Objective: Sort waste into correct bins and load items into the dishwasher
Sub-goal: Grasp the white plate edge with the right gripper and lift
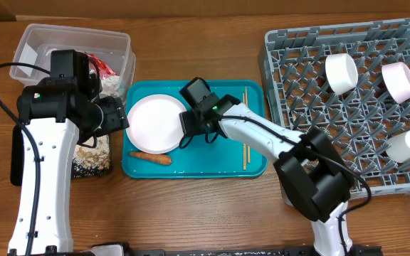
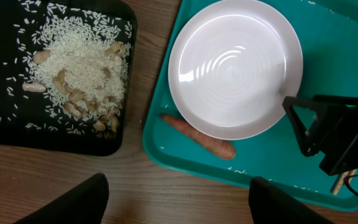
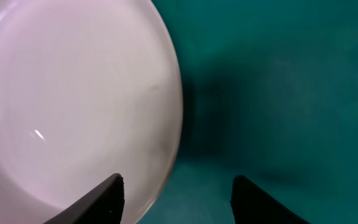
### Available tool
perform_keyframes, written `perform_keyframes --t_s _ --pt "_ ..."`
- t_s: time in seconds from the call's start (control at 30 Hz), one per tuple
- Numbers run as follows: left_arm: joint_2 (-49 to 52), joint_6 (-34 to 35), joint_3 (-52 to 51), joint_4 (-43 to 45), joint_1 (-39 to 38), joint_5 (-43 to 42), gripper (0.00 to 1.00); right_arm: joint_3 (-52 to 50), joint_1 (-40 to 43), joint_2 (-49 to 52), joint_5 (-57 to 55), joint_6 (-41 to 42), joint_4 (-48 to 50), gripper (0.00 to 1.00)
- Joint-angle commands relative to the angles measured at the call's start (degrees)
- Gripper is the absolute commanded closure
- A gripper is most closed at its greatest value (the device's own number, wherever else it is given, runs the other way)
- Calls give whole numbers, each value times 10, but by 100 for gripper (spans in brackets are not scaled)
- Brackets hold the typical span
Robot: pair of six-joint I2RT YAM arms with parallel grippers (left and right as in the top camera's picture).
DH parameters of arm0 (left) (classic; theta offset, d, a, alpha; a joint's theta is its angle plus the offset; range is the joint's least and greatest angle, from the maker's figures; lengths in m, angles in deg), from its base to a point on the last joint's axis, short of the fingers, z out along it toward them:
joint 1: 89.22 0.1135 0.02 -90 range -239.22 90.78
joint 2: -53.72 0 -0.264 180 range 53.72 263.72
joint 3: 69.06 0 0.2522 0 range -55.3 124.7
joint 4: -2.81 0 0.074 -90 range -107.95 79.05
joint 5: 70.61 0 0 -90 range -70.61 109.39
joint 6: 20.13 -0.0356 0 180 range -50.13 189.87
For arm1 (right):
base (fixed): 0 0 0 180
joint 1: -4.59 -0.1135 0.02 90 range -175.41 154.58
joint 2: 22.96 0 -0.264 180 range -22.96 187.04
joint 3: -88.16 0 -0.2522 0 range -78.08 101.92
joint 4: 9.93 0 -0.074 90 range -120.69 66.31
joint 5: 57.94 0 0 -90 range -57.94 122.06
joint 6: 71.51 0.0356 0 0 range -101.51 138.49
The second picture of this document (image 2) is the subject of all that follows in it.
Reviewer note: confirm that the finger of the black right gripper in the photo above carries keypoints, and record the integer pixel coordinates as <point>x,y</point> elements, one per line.
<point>312,119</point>

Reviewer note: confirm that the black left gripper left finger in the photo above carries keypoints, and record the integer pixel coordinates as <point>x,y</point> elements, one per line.
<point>85,203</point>

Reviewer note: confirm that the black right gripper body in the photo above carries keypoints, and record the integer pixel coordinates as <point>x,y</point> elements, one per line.
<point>340,144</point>

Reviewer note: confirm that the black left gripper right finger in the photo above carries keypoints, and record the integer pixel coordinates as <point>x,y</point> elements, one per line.
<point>269,204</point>

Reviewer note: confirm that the pink plate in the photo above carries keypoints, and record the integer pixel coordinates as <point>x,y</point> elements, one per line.
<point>232,65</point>

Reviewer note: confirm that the rice and peanuts food waste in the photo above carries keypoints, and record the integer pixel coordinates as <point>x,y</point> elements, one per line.
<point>64,65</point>

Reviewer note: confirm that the right wooden chopstick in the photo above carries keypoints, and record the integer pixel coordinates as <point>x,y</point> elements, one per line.
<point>352,172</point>

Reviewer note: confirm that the wooden chopstick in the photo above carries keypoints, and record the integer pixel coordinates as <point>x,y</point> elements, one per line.
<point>352,172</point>
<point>339,183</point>

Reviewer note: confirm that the left wooden chopstick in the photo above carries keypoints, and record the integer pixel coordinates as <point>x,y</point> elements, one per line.
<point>339,183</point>

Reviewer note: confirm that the carrot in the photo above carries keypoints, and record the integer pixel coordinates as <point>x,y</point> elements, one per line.
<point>222,149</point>

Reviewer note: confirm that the teal serving tray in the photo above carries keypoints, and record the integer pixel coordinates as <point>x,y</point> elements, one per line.
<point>328,34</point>

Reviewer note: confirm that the black tray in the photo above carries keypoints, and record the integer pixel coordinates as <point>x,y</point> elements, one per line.
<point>57,133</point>

